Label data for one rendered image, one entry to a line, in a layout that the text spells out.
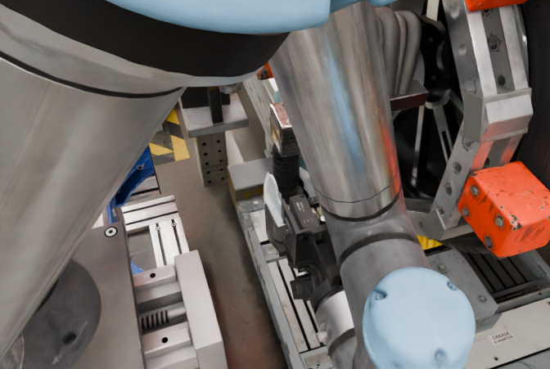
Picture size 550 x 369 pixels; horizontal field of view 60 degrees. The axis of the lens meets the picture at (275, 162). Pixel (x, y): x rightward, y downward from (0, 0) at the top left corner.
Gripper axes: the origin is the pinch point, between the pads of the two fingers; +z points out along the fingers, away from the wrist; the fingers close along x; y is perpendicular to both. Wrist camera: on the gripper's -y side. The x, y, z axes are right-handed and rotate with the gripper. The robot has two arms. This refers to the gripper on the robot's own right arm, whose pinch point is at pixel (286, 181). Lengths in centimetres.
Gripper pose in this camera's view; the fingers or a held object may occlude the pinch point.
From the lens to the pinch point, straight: 65.7
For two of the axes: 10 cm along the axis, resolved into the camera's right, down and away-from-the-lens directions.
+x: -9.5, 2.1, -2.1
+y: 0.0, -7.0, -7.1
